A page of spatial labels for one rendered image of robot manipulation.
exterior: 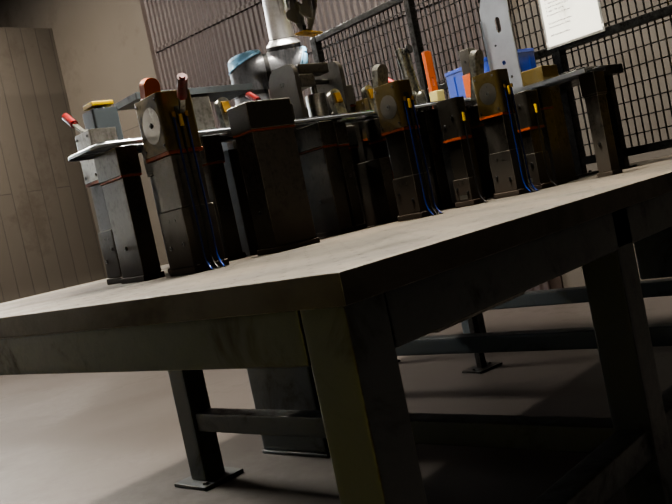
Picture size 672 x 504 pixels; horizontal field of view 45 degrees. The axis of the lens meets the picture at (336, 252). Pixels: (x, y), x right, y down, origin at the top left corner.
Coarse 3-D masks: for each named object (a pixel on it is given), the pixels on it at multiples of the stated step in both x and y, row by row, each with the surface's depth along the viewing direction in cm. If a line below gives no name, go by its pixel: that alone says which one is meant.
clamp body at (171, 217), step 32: (160, 96) 158; (160, 128) 159; (192, 128) 162; (160, 160) 163; (192, 160) 162; (160, 192) 165; (192, 192) 161; (192, 224) 160; (192, 256) 160; (224, 256) 164
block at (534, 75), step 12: (528, 72) 249; (540, 72) 246; (552, 72) 248; (528, 84) 250; (552, 96) 248; (552, 108) 248; (564, 120) 251; (564, 132) 250; (564, 144) 250; (564, 156) 249; (564, 168) 249
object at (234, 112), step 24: (240, 120) 176; (264, 120) 176; (288, 120) 180; (240, 144) 179; (264, 144) 176; (288, 144) 180; (264, 168) 176; (288, 168) 179; (264, 192) 175; (288, 192) 179; (264, 216) 177; (288, 216) 178; (264, 240) 179; (288, 240) 178; (312, 240) 181
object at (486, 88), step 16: (480, 80) 224; (496, 80) 220; (480, 96) 225; (496, 96) 221; (512, 96) 222; (480, 112) 226; (496, 112) 222; (512, 112) 222; (496, 128) 224; (512, 128) 221; (496, 144) 225; (512, 144) 223; (496, 160) 225; (512, 160) 221; (496, 176) 226; (512, 176) 222; (528, 176) 224; (496, 192) 227; (512, 192) 223; (528, 192) 224
